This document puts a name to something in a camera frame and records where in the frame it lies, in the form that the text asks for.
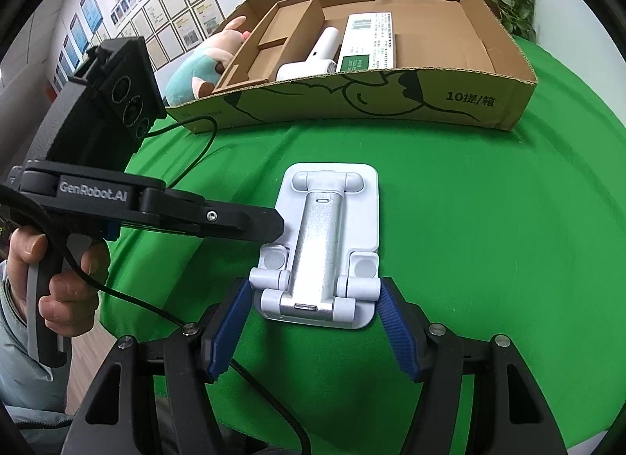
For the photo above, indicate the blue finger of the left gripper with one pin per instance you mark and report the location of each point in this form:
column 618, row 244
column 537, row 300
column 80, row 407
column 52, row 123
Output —
column 190, row 214

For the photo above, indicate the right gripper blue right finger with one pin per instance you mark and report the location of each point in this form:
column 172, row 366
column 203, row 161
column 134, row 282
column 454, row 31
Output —
column 403, row 329

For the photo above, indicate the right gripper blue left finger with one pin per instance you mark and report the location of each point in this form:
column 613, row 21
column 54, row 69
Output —
column 224, row 329

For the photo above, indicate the white folding phone stand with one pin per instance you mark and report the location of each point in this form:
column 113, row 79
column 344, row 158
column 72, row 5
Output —
column 324, row 270

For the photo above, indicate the pink teal plush pig toy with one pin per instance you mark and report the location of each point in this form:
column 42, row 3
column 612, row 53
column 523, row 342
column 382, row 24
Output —
column 198, row 75

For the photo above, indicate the white handheld lint remover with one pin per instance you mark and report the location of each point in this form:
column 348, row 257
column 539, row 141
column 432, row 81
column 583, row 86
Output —
column 319, row 62

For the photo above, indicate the narrow brown cardboard tray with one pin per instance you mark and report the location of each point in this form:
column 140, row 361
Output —
column 286, row 34

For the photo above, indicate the white green printed carton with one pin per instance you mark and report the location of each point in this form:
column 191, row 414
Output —
column 368, row 43

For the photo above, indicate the green tablecloth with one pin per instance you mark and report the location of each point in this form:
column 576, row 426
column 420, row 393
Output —
column 520, row 232

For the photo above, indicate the light blue jacket sleeve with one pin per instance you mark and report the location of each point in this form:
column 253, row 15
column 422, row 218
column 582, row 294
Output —
column 35, row 396

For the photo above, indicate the large shallow cardboard box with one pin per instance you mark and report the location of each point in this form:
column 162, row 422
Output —
column 447, row 61

